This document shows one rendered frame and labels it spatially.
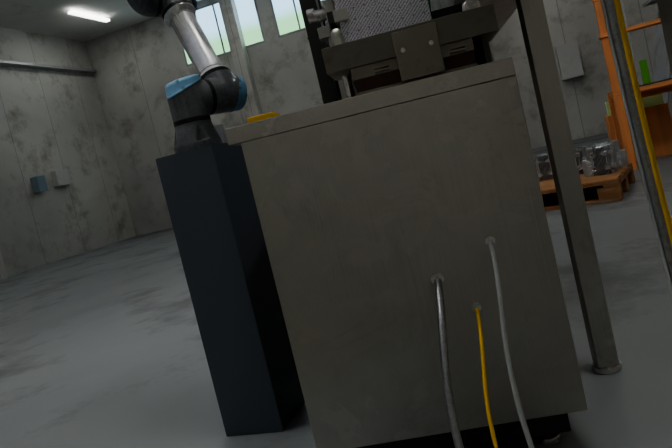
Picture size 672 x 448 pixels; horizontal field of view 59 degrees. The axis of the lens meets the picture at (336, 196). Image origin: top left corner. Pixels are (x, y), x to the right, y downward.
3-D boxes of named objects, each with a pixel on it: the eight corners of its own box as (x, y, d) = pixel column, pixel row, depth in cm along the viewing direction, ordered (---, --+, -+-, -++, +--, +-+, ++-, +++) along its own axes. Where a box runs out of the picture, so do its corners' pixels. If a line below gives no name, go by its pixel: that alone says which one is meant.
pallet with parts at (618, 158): (636, 180, 507) (627, 136, 505) (629, 199, 426) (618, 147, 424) (481, 205, 576) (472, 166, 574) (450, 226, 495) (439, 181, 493)
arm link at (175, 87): (166, 125, 189) (155, 83, 189) (203, 120, 198) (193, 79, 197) (183, 118, 180) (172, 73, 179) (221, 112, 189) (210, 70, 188)
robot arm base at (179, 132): (166, 156, 185) (158, 125, 184) (191, 153, 199) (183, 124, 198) (208, 145, 180) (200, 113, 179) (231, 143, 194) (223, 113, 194)
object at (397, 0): (348, 60, 159) (332, -10, 157) (435, 37, 155) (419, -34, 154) (347, 59, 158) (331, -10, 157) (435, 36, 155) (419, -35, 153)
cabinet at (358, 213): (381, 268, 392) (351, 140, 387) (480, 247, 382) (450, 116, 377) (324, 494, 143) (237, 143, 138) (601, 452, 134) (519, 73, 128)
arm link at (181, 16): (205, 123, 195) (139, -1, 210) (243, 117, 205) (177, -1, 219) (217, 100, 186) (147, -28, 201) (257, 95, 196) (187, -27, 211)
